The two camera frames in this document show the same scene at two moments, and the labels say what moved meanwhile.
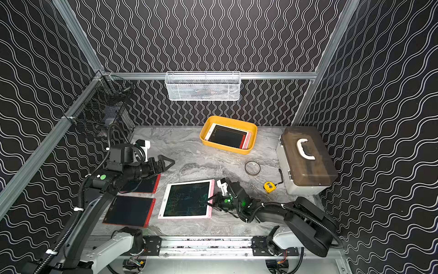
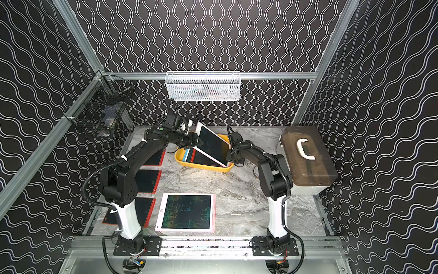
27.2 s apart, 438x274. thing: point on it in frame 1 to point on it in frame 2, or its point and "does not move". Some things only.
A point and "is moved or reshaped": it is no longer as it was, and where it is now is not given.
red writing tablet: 147,185 does not move
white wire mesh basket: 223,85 does not move
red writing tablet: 129,210 does not move
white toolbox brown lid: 305,162 does not move
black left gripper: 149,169 to 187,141
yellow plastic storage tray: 228,134 to 180,153
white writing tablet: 187,200 is moved or reshaped
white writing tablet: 227,135 is moved or reshaped
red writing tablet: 227,136 is moved or reshaped
